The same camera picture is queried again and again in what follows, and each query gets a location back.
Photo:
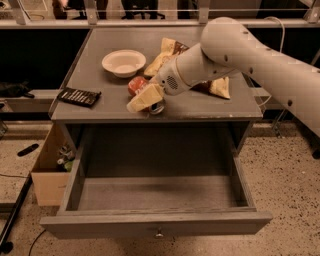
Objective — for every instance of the black marker on floor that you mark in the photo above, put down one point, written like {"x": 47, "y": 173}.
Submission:
{"x": 28, "y": 150}

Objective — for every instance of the grey cabinet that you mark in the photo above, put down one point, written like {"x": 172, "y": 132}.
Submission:
{"x": 240, "y": 111}

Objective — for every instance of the brown yellow chip bag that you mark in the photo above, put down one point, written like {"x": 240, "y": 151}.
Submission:
{"x": 170, "y": 48}

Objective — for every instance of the red coke can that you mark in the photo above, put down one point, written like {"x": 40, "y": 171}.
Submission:
{"x": 138, "y": 83}

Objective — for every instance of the cardboard box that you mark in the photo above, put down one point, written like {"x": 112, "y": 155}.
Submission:
{"x": 49, "y": 181}

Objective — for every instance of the black flat packet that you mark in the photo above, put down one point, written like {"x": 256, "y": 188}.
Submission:
{"x": 78, "y": 97}

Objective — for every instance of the bottles in cardboard box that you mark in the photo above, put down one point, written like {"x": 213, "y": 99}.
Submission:
{"x": 65, "y": 158}

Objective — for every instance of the metal drawer knob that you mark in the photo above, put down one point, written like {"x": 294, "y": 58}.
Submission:
{"x": 159, "y": 234}

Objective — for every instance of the open grey top drawer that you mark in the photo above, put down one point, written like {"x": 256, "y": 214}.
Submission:
{"x": 129, "y": 181}

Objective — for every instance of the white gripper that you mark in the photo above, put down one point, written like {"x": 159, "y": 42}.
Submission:
{"x": 166, "y": 79}

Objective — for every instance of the white bowl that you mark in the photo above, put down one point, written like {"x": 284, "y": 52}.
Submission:
{"x": 124, "y": 63}

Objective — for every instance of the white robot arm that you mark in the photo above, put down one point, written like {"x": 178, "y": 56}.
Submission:
{"x": 225, "y": 46}

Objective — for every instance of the metal railing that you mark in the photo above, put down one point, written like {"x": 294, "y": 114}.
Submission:
{"x": 69, "y": 14}

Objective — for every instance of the black bag on ledge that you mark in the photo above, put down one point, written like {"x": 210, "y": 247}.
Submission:
{"x": 15, "y": 90}

